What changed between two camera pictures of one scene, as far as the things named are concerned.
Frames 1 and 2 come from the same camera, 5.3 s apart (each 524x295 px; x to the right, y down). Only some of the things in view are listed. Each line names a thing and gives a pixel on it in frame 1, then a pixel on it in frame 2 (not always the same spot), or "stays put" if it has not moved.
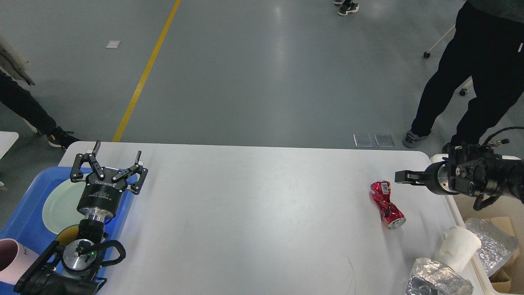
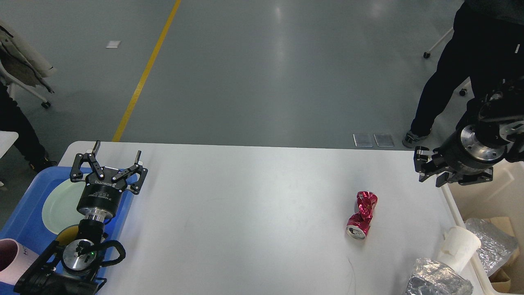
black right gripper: x=436 y=177 to x=461 y=152
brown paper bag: x=500 y=282 stays put
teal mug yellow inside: x=68 y=234 stays put
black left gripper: x=101 y=198 stays put
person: x=24 y=104 to x=12 y=119
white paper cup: x=459 y=245 stays put
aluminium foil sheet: x=497 y=243 stays put
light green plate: x=59 y=210 stays put
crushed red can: x=394 y=217 to x=358 y=224
